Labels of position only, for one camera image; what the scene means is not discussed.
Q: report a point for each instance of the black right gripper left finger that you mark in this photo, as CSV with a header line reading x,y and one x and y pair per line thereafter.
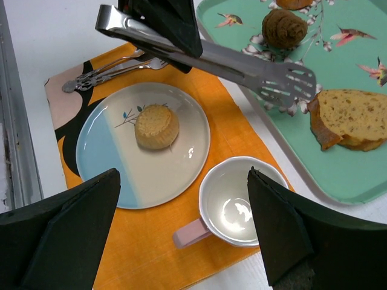
x,y
58,242

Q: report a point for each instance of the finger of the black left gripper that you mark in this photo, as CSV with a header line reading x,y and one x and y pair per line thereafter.
x,y
173,19
180,66

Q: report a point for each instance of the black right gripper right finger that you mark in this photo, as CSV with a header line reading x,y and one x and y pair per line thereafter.
x,y
305,245

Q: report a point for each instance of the round yellow muffin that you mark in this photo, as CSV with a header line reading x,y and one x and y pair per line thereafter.
x,y
156,127

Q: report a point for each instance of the metal serving tongs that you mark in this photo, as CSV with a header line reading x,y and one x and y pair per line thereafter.
x,y
276,83

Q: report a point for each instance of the orange glazed bread roll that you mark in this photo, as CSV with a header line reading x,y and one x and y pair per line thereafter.
x,y
293,4

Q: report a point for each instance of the orange placemat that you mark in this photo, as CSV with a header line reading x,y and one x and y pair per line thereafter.
x,y
139,253

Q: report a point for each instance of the pink and white mug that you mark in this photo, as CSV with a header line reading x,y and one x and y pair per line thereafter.
x,y
224,204

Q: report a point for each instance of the silver fork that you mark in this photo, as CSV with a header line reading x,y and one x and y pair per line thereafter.
x,y
154,64

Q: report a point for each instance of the silver spoon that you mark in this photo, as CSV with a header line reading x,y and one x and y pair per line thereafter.
x,y
71,85

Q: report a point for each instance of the brown chocolate pastry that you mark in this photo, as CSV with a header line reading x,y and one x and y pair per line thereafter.
x,y
283,29

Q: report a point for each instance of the white and blue plate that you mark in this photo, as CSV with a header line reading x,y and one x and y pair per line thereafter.
x,y
148,177

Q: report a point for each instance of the green floral tray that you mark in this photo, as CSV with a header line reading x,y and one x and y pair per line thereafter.
x,y
345,47

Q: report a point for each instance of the sliced loaf cake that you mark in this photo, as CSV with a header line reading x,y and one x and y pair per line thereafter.
x,y
351,118

